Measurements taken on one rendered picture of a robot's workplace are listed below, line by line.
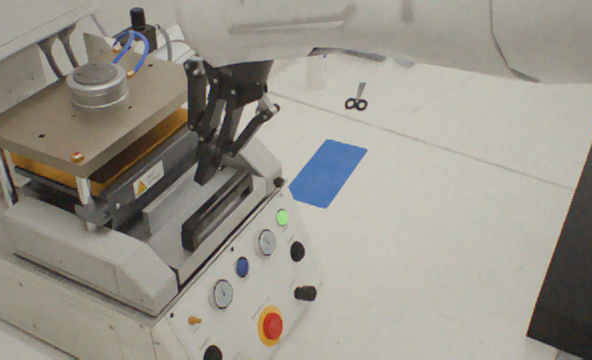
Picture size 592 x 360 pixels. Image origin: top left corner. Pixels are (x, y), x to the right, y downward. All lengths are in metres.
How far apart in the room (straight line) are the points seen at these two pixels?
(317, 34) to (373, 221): 0.84
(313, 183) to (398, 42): 0.94
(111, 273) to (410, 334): 0.48
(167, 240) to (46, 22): 0.36
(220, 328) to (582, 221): 0.55
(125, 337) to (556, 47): 0.70
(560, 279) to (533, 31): 0.71
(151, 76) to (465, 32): 0.65
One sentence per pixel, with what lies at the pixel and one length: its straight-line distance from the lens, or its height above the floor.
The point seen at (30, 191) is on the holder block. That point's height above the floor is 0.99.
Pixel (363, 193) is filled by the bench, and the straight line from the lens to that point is 1.36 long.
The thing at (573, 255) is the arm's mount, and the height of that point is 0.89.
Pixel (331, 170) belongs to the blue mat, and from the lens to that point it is 1.42.
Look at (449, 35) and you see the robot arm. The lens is 0.45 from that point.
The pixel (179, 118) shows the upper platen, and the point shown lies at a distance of 1.01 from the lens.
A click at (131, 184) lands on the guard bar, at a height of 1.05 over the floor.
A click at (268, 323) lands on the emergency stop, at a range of 1.03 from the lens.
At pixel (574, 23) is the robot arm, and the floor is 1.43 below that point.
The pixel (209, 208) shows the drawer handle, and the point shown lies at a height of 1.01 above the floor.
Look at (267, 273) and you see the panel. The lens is 1.04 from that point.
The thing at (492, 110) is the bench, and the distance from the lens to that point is 1.68.
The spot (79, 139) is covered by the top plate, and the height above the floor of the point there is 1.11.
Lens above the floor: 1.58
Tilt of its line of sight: 37 degrees down
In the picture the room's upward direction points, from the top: straight up
